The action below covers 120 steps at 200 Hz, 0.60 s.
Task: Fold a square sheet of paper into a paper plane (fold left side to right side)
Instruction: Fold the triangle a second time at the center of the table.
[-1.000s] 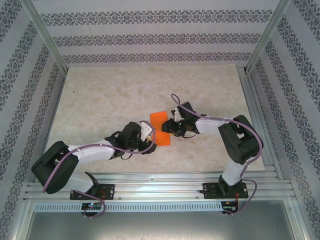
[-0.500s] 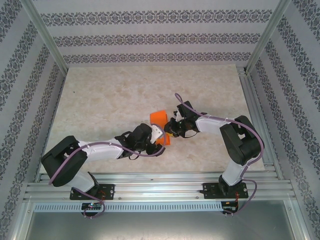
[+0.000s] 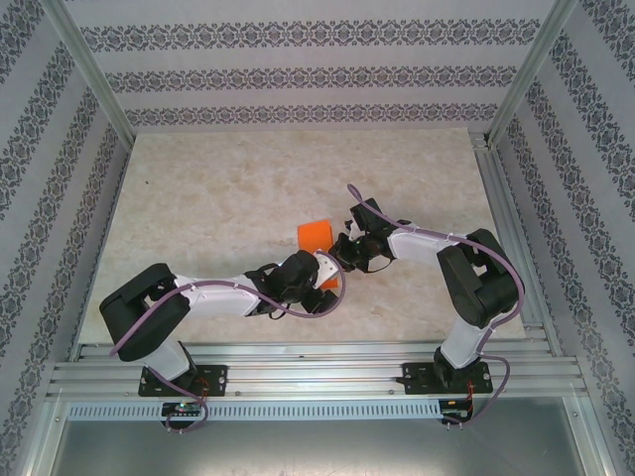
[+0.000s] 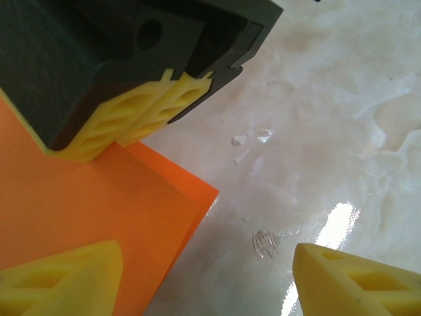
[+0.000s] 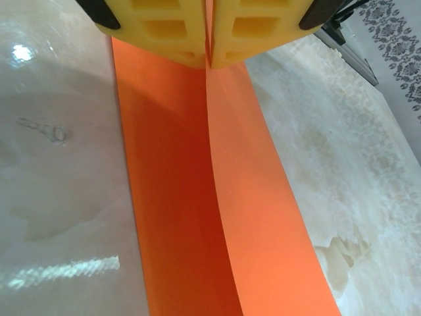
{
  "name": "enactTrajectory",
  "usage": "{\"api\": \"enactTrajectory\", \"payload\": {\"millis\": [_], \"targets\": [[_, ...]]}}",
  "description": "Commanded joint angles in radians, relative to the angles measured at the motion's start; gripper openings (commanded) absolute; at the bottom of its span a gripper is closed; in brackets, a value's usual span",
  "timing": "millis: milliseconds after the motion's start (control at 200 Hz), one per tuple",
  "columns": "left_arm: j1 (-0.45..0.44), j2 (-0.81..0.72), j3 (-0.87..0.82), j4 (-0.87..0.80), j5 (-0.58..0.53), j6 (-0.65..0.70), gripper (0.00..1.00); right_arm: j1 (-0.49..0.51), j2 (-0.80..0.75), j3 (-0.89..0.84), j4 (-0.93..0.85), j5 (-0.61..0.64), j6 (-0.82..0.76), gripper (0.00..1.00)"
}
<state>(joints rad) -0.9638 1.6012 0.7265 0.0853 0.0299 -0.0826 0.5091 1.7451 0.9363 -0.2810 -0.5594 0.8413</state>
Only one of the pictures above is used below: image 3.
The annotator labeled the slotted grey cable duct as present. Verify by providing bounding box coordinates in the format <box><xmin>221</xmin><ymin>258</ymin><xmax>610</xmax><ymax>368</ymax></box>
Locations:
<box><xmin>65</xmin><ymin>399</ymin><xmax>444</xmax><ymax>422</ymax></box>

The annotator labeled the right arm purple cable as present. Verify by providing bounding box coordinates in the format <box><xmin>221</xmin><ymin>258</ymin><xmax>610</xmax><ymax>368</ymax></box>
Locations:
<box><xmin>345</xmin><ymin>182</ymin><xmax>527</xmax><ymax>428</ymax></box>

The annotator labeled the orange paper sheet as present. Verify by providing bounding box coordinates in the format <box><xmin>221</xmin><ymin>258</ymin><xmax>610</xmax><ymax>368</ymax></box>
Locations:
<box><xmin>296</xmin><ymin>217</ymin><xmax>342</xmax><ymax>291</ymax></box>

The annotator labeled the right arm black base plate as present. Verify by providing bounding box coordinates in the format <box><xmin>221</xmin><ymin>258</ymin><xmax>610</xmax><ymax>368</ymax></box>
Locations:
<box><xmin>401</xmin><ymin>361</ymin><xmax>494</xmax><ymax>397</ymax></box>

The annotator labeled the long aluminium mounting rail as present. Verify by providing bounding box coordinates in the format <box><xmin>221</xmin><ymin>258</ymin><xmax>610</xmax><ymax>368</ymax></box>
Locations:
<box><xmin>47</xmin><ymin>339</ymin><xmax>590</xmax><ymax>399</ymax></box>

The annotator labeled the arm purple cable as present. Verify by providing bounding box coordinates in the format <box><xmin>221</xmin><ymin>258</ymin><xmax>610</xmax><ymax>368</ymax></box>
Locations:
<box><xmin>107</xmin><ymin>267</ymin><xmax>348</xmax><ymax>436</ymax></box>
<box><xmin>345</xmin><ymin>182</ymin><xmax>527</xmax><ymax>428</ymax></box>

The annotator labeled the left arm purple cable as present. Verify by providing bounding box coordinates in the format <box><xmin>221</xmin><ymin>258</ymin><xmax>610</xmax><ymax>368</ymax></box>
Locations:
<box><xmin>107</xmin><ymin>267</ymin><xmax>348</xmax><ymax>436</ymax></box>

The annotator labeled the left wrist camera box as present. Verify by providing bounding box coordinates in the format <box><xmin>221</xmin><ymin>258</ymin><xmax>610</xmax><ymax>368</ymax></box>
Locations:
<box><xmin>315</xmin><ymin>250</ymin><xmax>345</xmax><ymax>291</ymax></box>

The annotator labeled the grey metal sheet panel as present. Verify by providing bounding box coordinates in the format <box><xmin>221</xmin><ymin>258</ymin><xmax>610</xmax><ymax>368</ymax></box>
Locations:
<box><xmin>29</xmin><ymin>396</ymin><xmax>614</xmax><ymax>476</ymax></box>

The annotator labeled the aluminium side rail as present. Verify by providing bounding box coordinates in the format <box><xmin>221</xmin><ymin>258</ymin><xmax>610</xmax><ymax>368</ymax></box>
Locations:
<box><xmin>468</xmin><ymin>129</ymin><xmax>565</xmax><ymax>358</ymax></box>

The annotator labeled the aluminium frame post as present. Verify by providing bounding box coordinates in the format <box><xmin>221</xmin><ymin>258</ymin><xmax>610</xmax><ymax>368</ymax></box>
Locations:
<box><xmin>38</xmin><ymin>0</ymin><xmax>136</xmax><ymax>150</ymax></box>
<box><xmin>485</xmin><ymin>0</ymin><xmax>579</xmax><ymax>150</ymax></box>

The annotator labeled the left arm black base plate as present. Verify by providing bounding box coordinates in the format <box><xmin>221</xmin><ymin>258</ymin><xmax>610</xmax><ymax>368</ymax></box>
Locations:
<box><xmin>137</xmin><ymin>364</ymin><xmax>229</xmax><ymax>398</ymax></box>

